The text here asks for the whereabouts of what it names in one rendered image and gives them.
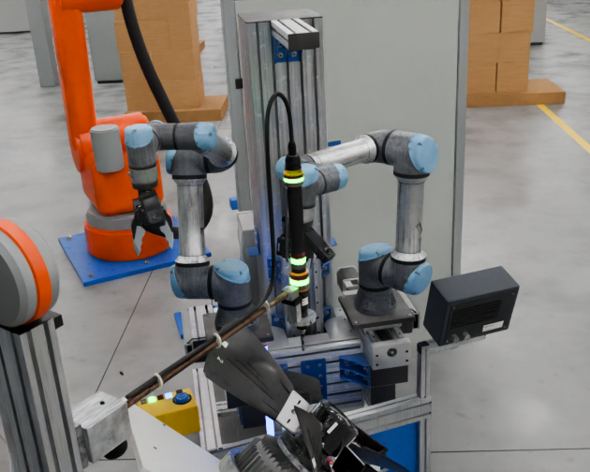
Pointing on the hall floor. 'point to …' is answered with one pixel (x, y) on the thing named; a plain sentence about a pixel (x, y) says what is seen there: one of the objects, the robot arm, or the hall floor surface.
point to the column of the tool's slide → (36, 395)
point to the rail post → (423, 446)
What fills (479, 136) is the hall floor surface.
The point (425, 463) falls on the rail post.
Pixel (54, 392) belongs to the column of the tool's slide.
